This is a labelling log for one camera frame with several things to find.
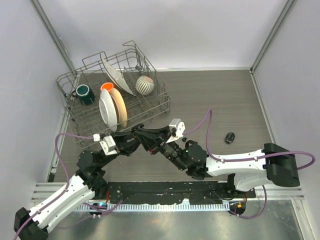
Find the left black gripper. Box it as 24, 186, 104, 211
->
97, 130, 141, 168

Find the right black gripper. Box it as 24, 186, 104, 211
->
134, 126, 188, 171

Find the glossy black charging case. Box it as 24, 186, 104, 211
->
131, 123, 145, 139

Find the dusty black oval case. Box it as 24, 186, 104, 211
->
224, 132, 236, 145

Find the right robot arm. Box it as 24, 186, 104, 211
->
133, 122, 300, 198

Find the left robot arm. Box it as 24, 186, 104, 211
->
13, 131, 140, 240

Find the beige round plate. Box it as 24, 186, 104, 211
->
110, 88, 128, 128

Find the white round plate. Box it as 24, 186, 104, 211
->
99, 89, 118, 132

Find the striped ceramic bowl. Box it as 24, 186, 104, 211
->
135, 75, 155, 96

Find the orange cup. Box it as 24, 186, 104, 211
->
100, 82, 115, 92

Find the dark green mug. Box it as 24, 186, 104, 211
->
71, 84, 95, 106

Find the grey tilted plate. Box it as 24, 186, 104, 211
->
99, 53, 137, 97

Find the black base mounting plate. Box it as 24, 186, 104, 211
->
95, 181, 250, 205

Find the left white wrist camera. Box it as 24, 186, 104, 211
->
93, 133, 118, 156

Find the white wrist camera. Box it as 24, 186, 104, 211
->
93, 133, 118, 156
166, 118, 186, 143

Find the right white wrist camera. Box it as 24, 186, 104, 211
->
166, 118, 186, 143

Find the grey wire dish rack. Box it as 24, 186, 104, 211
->
56, 40, 171, 137

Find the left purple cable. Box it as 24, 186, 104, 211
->
12, 132, 101, 238

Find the purple cable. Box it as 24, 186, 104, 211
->
12, 132, 101, 238
183, 108, 316, 220

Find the white slotted cable duct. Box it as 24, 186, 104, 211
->
42, 201, 230, 212

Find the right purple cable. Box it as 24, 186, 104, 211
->
183, 108, 316, 220

